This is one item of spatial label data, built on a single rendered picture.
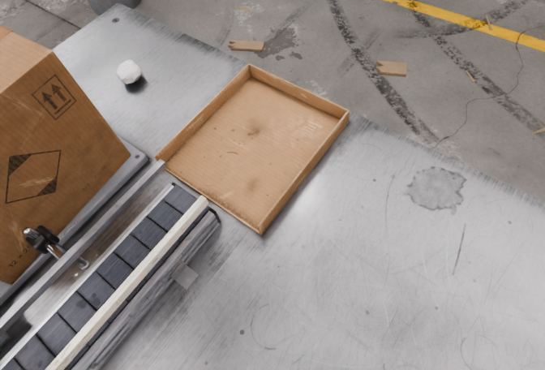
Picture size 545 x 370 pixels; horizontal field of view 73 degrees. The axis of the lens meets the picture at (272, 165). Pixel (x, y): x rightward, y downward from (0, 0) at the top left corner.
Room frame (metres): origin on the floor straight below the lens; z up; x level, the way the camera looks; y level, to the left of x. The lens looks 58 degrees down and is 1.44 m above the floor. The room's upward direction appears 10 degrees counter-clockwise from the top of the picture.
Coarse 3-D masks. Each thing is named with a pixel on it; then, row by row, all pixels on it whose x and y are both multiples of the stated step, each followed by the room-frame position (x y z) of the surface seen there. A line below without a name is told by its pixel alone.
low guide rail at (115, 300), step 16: (192, 208) 0.28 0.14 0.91; (176, 224) 0.25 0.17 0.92; (176, 240) 0.23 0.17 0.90; (160, 256) 0.21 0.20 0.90; (144, 272) 0.19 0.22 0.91; (128, 288) 0.17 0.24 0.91; (112, 304) 0.15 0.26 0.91; (96, 320) 0.13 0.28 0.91; (80, 336) 0.11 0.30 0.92; (64, 352) 0.09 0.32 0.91; (48, 368) 0.08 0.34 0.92; (64, 368) 0.08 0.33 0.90
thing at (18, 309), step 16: (160, 160) 0.35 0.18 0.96; (144, 176) 0.32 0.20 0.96; (128, 192) 0.30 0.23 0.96; (112, 208) 0.28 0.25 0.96; (96, 224) 0.25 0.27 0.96; (80, 240) 0.23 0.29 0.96; (64, 256) 0.21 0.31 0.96; (48, 272) 0.19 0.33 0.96; (32, 288) 0.17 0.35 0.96; (16, 304) 0.15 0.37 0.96; (0, 320) 0.14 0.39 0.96; (16, 320) 0.14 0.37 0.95; (0, 336) 0.12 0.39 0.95
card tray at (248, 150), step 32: (224, 96) 0.57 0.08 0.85; (256, 96) 0.57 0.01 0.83; (288, 96) 0.55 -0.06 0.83; (192, 128) 0.50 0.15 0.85; (224, 128) 0.49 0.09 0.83; (256, 128) 0.48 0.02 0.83; (288, 128) 0.47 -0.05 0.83; (320, 128) 0.45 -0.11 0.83; (192, 160) 0.43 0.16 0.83; (224, 160) 0.41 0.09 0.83; (256, 160) 0.40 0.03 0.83; (288, 160) 0.39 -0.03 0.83; (224, 192) 0.34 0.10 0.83; (256, 192) 0.33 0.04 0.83; (288, 192) 0.31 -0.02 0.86; (256, 224) 0.27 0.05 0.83
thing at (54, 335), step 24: (168, 192) 0.33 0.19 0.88; (168, 216) 0.29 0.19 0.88; (144, 240) 0.25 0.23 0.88; (120, 264) 0.22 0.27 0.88; (96, 288) 0.18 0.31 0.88; (72, 312) 0.15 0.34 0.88; (120, 312) 0.15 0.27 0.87; (48, 336) 0.13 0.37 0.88; (72, 336) 0.12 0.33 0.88; (96, 336) 0.11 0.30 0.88; (24, 360) 0.10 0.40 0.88; (48, 360) 0.09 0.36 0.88; (72, 360) 0.09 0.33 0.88
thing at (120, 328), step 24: (144, 216) 0.30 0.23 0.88; (216, 216) 0.28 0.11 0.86; (120, 240) 0.26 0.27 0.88; (192, 240) 0.24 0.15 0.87; (96, 264) 0.23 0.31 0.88; (168, 264) 0.20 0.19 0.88; (72, 288) 0.19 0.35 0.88; (144, 288) 0.17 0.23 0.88; (48, 312) 0.16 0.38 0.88; (144, 312) 0.15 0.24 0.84; (24, 336) 0.13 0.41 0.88; (120, 336) 0.12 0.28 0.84; (0, 360) 0.10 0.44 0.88; (96, 360) 0.08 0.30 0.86
